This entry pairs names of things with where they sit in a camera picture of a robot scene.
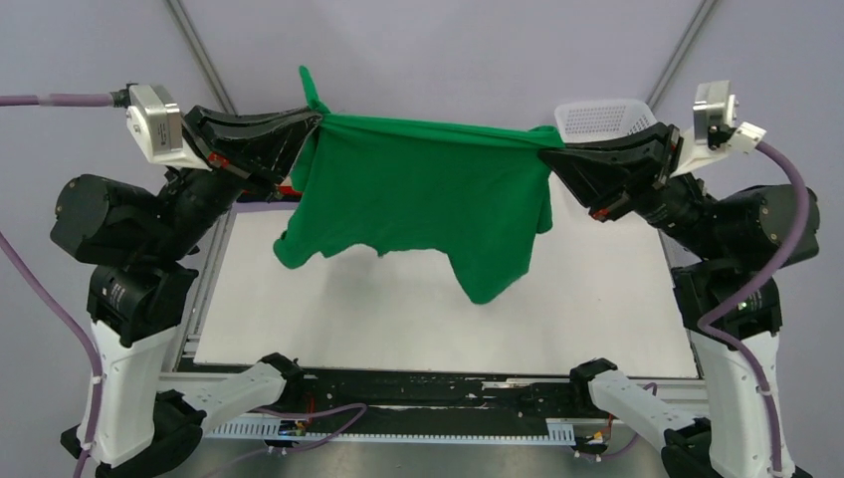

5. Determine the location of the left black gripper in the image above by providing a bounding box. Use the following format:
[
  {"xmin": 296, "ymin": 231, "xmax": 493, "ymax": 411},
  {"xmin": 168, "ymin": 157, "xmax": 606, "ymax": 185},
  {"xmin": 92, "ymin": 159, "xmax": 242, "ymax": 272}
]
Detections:
[{"xmin": 150, "ymin": 98, "xmax": 323, "ymax": 254}]

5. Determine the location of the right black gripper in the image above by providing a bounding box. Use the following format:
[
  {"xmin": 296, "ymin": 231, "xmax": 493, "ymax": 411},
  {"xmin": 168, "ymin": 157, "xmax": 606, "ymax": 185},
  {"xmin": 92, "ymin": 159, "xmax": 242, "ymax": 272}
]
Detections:
[{"xmin": 539, "ymin": 119, "xmax": 728, "ymax": 258}]

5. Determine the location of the green t shirt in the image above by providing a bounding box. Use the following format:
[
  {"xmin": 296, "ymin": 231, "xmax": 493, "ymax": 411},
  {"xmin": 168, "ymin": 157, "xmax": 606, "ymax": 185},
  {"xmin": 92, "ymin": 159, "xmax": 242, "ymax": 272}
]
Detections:
[{"xmin": 273, "ymin": 67, "xmax": 563, "ymax": 305}]

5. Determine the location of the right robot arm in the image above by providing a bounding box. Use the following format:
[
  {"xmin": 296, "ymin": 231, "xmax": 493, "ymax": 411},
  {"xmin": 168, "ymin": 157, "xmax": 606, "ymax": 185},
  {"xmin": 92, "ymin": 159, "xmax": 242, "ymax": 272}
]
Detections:
[{"xmin": 538, "ymin": 123, "xmax": 819, "ymax": 477}]

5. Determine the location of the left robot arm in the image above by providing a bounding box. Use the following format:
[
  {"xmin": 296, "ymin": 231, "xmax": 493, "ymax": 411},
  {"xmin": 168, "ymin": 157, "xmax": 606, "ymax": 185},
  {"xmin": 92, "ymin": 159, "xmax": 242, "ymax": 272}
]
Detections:
[{"xmin": 51, "ymin": 106, "xmax": 322, "ymax": 477}]

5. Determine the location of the white plastic basket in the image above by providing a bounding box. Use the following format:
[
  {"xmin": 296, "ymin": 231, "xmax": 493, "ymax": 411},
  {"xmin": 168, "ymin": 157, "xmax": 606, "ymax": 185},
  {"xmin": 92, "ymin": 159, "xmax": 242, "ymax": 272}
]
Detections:
[{"xmin": 553, "ymin": 99, "xmax": 657, "ymax": 143}]

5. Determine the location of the left corner metal strip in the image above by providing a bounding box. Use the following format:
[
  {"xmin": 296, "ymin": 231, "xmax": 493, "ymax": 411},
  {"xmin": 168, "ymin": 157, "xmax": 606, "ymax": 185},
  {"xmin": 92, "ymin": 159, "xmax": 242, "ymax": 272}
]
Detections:
[{"xmin": 163, "ymin": 0, "xmax": 238, "ymax": 114}]

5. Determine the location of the corner metal strip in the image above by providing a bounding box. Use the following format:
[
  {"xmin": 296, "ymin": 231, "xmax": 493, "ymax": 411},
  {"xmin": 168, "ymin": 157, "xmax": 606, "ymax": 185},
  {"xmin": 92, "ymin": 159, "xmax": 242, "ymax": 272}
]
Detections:
[
  {"xmin": 163, "ymin": 0, "xmax": 238, "ymax": 114},
  {"xmin": 645, "ymin": 0, "xmax": 721, "ymax": 112}
]

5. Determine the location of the right corner metal strip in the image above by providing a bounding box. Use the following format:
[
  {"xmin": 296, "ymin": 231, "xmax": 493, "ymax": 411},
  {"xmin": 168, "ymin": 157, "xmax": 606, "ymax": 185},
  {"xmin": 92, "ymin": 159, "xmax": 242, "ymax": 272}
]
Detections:
[{"xmin": 645, "ymin": 0, "xmax": 721, "ymax": 112}]

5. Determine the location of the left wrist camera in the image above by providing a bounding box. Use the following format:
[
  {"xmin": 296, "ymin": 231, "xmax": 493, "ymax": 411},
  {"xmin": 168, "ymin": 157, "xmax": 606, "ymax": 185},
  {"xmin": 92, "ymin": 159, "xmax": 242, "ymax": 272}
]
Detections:
[{"xmin": 126, "ymin": 85, "xmax": 210, "ymax": 170}]

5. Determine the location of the aluminium frame rail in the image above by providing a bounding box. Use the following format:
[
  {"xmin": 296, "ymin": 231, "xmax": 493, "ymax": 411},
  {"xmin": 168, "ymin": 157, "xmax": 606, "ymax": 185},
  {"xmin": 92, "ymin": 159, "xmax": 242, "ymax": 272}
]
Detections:
[{"xmin": 151, "ymin": 370, "xmax": 714, "ymax": 423}]

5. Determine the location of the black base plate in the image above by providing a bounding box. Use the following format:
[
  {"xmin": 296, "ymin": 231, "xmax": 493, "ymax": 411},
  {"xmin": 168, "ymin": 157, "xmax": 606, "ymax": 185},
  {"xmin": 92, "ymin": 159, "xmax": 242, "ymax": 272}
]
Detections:
[{"xmin": 270, "ymin": 368, "xmax": 610, "ymax": 437}]

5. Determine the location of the white slotted cable duct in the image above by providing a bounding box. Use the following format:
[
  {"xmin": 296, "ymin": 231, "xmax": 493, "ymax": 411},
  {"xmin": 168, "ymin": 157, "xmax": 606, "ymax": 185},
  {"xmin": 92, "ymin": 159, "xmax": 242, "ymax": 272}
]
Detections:
[{"xmin": 200, "ymin": 416, "xmax": 576, "ymax": 447}]

